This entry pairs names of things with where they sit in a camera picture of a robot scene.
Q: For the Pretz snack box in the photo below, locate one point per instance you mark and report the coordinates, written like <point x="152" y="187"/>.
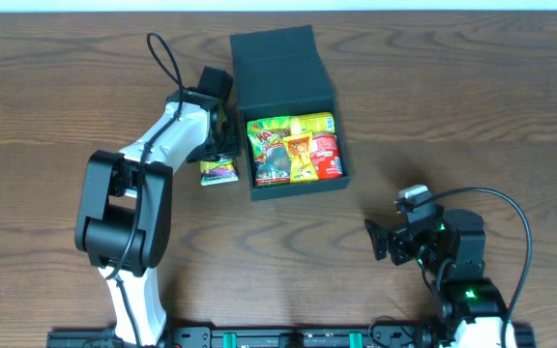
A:
<point x="218" y="172"/>

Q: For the green Haribo gummy bag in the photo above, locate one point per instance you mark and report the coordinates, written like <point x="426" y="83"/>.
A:
<point x="272" y="164"/>

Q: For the yellow orange snack packet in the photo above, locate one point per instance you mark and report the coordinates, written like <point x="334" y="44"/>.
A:
<point x="298" y="148"/>

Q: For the yellow snack can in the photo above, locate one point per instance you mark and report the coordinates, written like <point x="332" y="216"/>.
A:
<point x="313" y="122"/>

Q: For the red Pringles can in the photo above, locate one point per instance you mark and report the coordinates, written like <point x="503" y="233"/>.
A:
<point x="325" y="156"/>

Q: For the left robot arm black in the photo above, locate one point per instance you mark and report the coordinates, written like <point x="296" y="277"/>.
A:
<point x="124" y="216"/>

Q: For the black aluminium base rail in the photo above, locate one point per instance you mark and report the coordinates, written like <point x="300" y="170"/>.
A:
<point x="385" y="335"/>

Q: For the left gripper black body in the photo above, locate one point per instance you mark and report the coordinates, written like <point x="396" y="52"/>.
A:
<point x="230" y="142"/>

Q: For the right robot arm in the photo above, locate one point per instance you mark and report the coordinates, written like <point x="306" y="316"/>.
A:
<point x="449" y="245"/>

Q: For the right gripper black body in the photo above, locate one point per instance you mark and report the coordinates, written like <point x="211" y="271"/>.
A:
<point x="399" y="245"/>

